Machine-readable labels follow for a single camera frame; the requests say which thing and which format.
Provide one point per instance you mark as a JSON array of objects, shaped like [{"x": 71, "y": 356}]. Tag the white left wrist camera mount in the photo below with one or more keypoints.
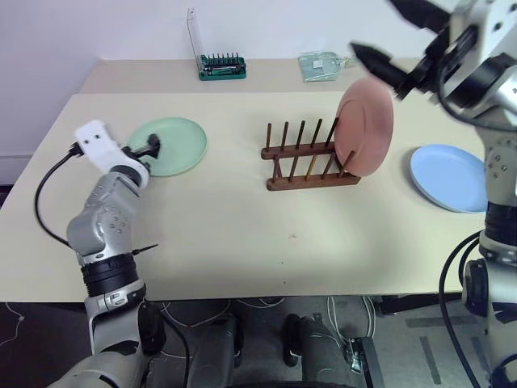
[{"x": 99, "y": 142}]

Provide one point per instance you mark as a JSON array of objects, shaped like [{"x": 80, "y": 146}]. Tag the green screwdriver bit set case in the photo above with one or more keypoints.
[{"x": 223, "y": 71}]

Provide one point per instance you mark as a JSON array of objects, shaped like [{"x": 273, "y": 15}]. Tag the blue plate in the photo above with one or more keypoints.
[{"x": 444, "y": 174}]

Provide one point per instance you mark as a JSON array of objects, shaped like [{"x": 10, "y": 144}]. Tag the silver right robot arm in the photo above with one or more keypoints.
[{"x": 499, "y": 161}]

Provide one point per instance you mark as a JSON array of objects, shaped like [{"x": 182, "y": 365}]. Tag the black table leg frame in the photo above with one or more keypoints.
[{"x": 369, "y": 363}]

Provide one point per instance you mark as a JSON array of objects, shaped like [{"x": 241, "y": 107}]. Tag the thin black pointed pin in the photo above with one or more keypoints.
[{"x": 145, "y": 249}]

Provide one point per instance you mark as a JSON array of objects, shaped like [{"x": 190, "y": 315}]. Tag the pink plate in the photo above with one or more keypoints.
[{"x": 367, "y": 125}]

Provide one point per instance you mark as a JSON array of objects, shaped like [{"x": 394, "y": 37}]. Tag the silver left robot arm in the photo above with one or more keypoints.
[{"x": 105, "y": 226}]

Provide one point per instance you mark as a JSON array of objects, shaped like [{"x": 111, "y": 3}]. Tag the wooden dish rack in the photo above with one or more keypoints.
[{"x": 308, "y": 184}]

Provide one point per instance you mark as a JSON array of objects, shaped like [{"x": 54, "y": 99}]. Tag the green plate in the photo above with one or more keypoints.
[{"x": 182, "y": 146}]

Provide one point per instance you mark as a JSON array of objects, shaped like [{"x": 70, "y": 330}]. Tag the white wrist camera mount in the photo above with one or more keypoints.
[
  {"x": 497, "y": 25},
  {"x": 99, "y": 142}
]

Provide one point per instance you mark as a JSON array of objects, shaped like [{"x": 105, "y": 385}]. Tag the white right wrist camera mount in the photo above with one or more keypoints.
[{"x": 497, "y": 25}]

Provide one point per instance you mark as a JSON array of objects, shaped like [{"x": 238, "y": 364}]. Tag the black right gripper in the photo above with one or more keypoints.
[{"x": 435, "y": 48}]

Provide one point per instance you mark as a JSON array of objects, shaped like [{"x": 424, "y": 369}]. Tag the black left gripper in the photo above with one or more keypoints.
[{"x": 134, "y": 155}]

